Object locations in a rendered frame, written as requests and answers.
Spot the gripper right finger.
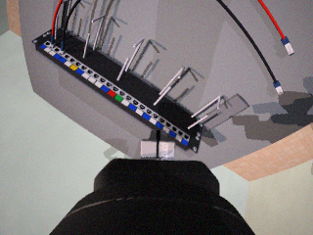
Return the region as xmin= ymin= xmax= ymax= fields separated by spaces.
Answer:
xmin=157 ymin=130 xmax=175 ymax=161

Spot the black cable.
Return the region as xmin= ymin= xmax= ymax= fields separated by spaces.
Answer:
xmin=62 ymin=0 xmax=277 ymax=83

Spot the white cable plug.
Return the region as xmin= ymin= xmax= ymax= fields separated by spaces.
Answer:
xmin=273 ymin=80 xmax=284 ymax=95
xmin=281 ymin=36 xmax=293 ymax=55

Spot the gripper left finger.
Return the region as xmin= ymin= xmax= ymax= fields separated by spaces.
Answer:
xmin=141 ymin=130 xmax=158 ymax=160

